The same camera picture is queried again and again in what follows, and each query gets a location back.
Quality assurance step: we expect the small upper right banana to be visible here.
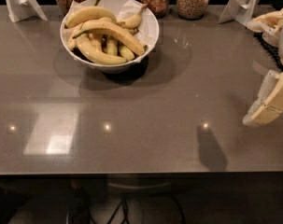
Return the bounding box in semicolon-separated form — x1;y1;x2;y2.
117;4;148;29

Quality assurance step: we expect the white ceramic bowl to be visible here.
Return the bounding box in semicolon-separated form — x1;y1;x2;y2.
59;0;160;75

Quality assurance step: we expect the black mesh mat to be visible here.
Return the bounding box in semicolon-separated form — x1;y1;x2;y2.
253;33;283;72

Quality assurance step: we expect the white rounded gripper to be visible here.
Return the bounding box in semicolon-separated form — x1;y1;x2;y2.
247;8;283;48

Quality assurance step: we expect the black stool under table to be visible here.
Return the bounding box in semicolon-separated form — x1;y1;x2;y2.
66;175;186;224

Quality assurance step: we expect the front curved yellow banana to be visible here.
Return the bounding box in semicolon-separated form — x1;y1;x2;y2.
75;34;127;65

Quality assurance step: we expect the short middle banana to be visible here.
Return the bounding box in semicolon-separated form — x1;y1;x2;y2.
106;36;118;56

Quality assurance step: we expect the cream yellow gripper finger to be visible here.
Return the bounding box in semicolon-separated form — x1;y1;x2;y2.
243;70;283;127

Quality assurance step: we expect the short right banana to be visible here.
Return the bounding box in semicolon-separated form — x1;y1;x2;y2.
119;44;134;62

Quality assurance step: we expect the right white paper stand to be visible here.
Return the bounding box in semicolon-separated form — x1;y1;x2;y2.
219;0;260;26

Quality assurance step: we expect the long diagonal yellow banana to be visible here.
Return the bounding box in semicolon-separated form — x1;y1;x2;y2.
73;20;146;56

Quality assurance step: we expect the top left yellow banana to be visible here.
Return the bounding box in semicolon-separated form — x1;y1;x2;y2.
65;6;116;28

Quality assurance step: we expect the short banana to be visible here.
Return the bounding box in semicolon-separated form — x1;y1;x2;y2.
119;44;134;62
106;36;118;56

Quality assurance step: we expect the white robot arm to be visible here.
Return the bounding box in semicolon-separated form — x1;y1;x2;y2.
243;8;283;127

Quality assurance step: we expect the left white paper stand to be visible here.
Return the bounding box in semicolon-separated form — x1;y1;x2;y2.
6;0;48;22

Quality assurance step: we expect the white paper stand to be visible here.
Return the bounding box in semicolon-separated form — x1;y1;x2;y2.
6;0;48;22
219;0;260;26

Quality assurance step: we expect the right glass chickpea jar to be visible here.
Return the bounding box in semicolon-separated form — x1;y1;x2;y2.
177;0;209;20

